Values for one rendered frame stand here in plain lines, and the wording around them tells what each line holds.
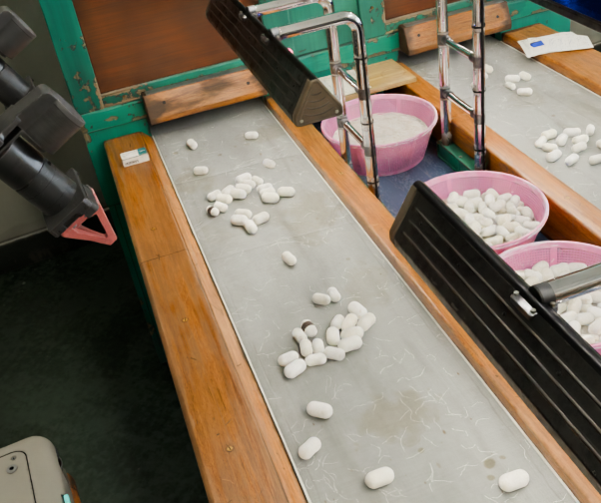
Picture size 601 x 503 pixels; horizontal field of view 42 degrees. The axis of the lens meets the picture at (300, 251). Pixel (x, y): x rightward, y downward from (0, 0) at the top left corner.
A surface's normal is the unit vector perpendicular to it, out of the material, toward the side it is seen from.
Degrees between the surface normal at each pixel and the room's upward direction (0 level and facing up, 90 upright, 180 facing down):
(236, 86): 66
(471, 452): 0
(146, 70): 90
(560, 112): 0
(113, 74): 90
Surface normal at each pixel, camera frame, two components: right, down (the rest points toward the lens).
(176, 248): -0.14, -0.81
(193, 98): 0.24, 0.15
